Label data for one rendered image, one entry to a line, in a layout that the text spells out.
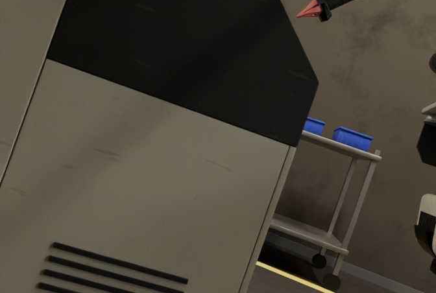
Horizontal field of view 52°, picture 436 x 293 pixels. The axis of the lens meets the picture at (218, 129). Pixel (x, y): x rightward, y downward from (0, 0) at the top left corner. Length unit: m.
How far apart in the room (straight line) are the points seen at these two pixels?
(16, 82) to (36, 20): 0.13
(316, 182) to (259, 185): 3.12
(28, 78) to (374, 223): 3.57
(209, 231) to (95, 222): 0.25
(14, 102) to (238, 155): 0.48
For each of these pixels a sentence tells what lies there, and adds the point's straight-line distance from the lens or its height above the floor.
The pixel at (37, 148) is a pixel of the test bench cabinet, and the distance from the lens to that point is 0.99.
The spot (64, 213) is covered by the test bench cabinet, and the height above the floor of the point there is 0.49.
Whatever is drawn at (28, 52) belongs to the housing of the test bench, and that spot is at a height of 0.79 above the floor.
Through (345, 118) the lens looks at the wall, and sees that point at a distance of 4.16.
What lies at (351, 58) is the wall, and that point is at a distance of 4.26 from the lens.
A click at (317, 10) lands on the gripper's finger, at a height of 1.26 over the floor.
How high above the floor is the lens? 0.76
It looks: 1 degrees up
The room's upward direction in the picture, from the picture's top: 19 degrees clockwise
